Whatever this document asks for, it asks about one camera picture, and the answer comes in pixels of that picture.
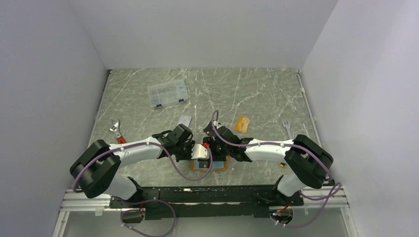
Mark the red-handled adjustable wrench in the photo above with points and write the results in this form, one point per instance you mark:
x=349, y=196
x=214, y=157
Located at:
x=114, y=126

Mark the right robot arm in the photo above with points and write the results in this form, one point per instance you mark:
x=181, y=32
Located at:
x=309, y=163

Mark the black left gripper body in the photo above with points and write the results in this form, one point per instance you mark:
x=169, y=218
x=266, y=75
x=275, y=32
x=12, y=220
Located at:
x=184, y=150

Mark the small orange card sleeve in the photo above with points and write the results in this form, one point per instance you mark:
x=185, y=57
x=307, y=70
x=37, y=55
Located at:
x=242, y=124

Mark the orange leather card holder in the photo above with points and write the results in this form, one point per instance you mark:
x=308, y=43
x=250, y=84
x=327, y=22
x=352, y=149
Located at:
x=203, y=165

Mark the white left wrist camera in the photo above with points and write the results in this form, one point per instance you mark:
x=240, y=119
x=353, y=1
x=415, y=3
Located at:
x=199, y=151

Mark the silver open-end wrench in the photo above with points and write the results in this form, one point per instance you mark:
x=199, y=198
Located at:
x=287, y=126

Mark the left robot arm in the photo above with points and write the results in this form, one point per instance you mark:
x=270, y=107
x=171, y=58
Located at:
x=95, y=170

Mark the clear plastic organizer box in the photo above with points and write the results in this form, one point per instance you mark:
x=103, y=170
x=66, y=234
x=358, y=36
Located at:
x=168, y=93

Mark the silver VIP card bottom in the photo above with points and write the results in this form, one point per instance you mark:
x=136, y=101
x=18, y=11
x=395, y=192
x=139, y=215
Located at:
x=185, y=120

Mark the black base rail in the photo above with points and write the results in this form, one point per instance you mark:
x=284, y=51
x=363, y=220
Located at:
x=208, y=201

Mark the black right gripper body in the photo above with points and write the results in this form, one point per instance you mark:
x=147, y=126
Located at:
x=218, y=152

